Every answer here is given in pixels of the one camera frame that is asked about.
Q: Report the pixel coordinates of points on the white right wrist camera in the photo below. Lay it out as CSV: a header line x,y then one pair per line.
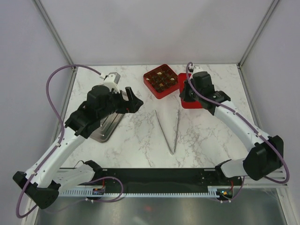
x,y
195,69

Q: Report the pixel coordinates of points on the stainless steel tongs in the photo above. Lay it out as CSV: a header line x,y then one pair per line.
x,y
171,150

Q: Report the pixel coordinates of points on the red box lid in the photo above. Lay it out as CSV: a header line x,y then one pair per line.
x,y
184,104

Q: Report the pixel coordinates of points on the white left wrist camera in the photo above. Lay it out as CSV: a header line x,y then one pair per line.
x,y
111,80

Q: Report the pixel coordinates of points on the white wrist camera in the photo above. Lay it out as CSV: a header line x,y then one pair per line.
x,y
111,80
195,69

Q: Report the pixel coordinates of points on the stainless steel tray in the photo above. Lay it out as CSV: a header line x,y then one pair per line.
x,y
107,127

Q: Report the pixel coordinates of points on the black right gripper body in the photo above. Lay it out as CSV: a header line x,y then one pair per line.
x,y
196,97

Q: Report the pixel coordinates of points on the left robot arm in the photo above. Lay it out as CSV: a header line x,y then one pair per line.
x,y
41,182

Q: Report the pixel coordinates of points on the aluminium frame rail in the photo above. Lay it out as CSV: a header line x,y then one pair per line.
x,y
278,175

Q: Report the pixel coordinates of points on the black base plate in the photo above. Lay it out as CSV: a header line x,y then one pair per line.
x,y
164,180

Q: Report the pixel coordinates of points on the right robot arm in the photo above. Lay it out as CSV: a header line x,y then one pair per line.
x,y
265,152

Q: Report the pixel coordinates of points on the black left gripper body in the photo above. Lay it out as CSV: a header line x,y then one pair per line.
x,y
117,103

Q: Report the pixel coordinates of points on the white cable duct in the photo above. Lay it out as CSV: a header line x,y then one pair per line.
x,y
93,192

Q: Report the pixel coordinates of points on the red chocolate box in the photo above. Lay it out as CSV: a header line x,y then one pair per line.
x,y
161,85

